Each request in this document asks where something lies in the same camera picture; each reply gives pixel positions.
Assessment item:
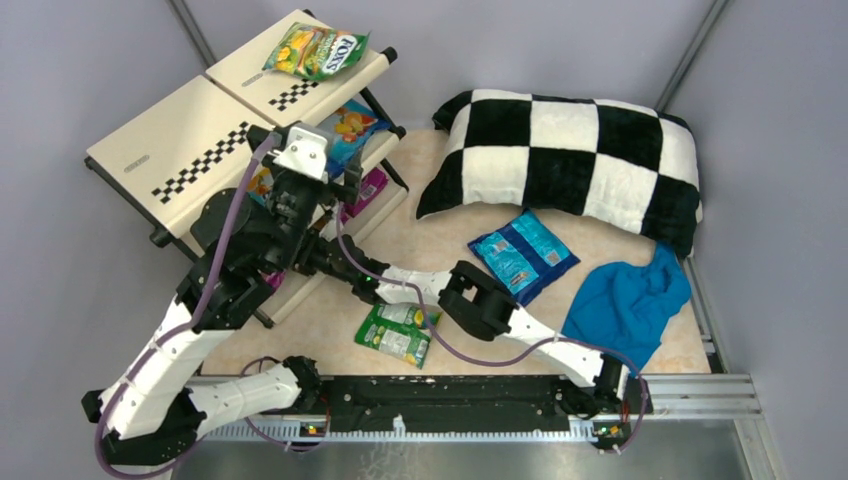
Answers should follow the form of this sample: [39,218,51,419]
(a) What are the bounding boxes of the purple cable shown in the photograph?
[93,132,283,480]
[334,201,652,455]

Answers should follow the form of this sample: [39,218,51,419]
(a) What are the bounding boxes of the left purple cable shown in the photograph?
[93,132,283,480]

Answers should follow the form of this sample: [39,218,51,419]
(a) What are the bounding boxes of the black white checkered pillow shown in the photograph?
[415,88,703,258]

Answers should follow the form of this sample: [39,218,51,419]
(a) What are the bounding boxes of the green Fox's candy bag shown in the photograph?
[262,22,370,82]

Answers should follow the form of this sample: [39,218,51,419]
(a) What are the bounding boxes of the cream three-tier shelf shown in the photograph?
[84,8,410,329]

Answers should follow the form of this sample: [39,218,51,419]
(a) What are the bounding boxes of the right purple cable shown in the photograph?
[334,201,652,455]

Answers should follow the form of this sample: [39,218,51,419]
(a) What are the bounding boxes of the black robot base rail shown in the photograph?
[198,374,657,445]

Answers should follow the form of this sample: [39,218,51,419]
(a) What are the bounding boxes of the purple grape candy bag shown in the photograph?
[262,271,286,291]
[344,167,388,218]

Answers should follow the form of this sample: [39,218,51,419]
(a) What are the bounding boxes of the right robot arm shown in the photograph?
[291,233,631,402]

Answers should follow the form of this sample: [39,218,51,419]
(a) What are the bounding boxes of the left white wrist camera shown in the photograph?
[271,122,330,183]

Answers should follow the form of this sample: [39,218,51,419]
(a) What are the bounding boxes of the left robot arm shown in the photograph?
[82,122,374,479]

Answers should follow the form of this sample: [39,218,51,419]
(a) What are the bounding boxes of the blue fruit candy bag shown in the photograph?
[317,100,389,180]

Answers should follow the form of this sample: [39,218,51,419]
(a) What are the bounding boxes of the blue Sugus candy bag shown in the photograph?
[247,167,274,207]

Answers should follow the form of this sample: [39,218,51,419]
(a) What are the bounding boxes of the blue cloth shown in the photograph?
[561,243,691,369]

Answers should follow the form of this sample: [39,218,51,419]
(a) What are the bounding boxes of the blue mint candy bag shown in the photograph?
[468,209,580,307]

